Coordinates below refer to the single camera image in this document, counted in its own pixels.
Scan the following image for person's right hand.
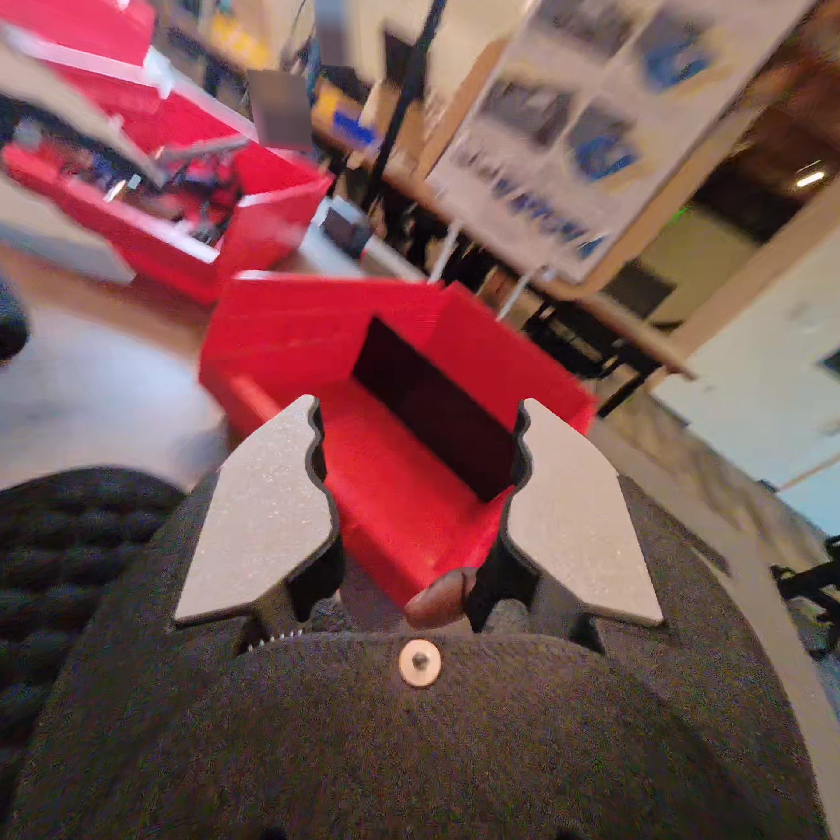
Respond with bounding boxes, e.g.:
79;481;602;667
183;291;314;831
403;567;480;629

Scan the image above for black box device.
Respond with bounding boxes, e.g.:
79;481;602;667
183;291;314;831
320;206;375;260

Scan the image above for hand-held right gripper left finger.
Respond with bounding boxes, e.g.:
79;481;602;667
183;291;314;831
172;394;345;624

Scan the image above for red plastic bin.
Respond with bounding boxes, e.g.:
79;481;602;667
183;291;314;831
199;272;598;608
0;66;336;306
0;0;161;70

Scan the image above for instruction sign board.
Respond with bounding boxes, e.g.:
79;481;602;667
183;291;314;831
427;0;821;316

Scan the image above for black wrist rest pad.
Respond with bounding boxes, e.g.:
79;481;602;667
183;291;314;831
0;466;185;788

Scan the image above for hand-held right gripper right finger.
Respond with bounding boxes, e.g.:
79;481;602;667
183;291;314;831
465;397;665;632

